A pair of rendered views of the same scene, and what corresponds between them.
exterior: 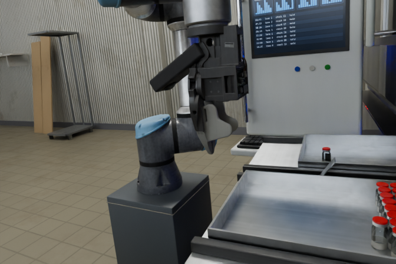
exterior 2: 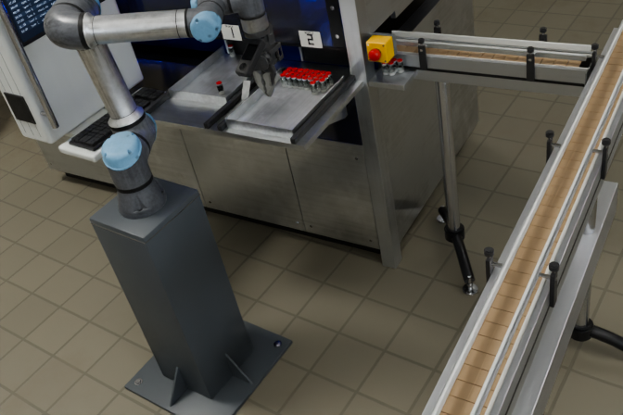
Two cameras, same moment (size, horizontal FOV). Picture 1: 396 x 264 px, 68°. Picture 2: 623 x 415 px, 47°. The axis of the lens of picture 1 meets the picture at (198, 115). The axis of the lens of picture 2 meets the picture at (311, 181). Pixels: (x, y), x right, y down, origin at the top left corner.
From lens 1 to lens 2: 200 cm
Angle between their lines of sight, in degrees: 73
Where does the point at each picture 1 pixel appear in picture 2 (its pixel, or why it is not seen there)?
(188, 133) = (148, 134)
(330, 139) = (184, 81)
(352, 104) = (127, 50)
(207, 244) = (299, 133)
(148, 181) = (156, 195)
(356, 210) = (285, 94)
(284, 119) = (81, 100)
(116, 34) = not seen: outside the picture
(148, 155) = (146, 173)
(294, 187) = (247, 109)
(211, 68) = (273, 47)
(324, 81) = not seen: hidden behind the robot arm
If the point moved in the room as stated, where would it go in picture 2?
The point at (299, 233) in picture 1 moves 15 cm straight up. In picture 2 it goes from (296, 112) to (287, 71)
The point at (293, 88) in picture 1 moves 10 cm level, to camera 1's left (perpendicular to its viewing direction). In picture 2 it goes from (76, 62) to (66, 75)
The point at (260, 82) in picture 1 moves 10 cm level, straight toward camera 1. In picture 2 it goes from (41, 73) to (64, 73)
